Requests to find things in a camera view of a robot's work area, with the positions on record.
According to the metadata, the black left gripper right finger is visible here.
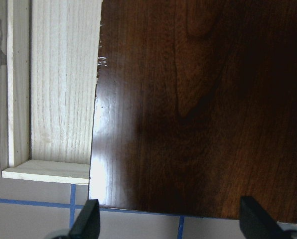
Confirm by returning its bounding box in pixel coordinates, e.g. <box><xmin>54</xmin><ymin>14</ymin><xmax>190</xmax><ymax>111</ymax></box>
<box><xmin>239</xmin><ymin>196</ymin><xmax>291</xmax><ymax>239</ymax></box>

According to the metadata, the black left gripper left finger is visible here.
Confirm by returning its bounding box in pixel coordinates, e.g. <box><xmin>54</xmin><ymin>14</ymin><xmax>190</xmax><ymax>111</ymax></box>
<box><xmin>68</xmin><ymin>199</ymin><xmax>100</xmax><ymax>239</ymax></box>

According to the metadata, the light wooden drawer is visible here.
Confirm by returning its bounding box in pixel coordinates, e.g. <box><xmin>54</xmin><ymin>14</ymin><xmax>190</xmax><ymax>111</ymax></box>
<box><xmin>0</xmin><ymin>0</ymin><xmax>102</xmax><ymax>185</ymax></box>

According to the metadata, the dark wooden drawer cabinet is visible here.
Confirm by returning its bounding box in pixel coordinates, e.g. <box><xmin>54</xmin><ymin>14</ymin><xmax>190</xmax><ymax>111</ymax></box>
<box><xmin>89</xmin><ymin>0</ymin><xmax>297</xmax><ymax>223</ymax></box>

